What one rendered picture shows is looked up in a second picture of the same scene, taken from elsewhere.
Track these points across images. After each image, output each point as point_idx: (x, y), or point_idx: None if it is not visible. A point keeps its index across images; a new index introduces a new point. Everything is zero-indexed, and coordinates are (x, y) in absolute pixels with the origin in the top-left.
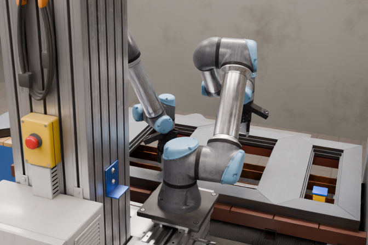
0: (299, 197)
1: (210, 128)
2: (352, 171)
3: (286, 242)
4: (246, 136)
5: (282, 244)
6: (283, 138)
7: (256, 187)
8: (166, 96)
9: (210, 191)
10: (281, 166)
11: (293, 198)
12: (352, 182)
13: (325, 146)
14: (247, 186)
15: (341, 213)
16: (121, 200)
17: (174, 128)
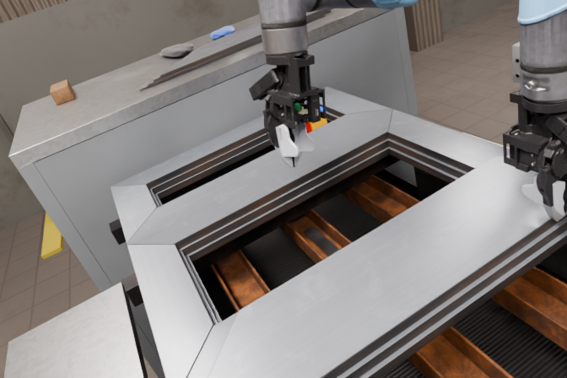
0: (346, 114)
1: (237, 375)
2: (217, 142)
3: (342, 229)
4: (295, 166)
5: (350, 229)
6: (161, 242)
7: (320, 236)
8: None
9: (519, 44)
10: (285, 169)
11: (353, 114)
12: (249, 126)
13: (151, 197)
14: (332, 244)
15: (330, 94)
16: None
17: (521, 94)
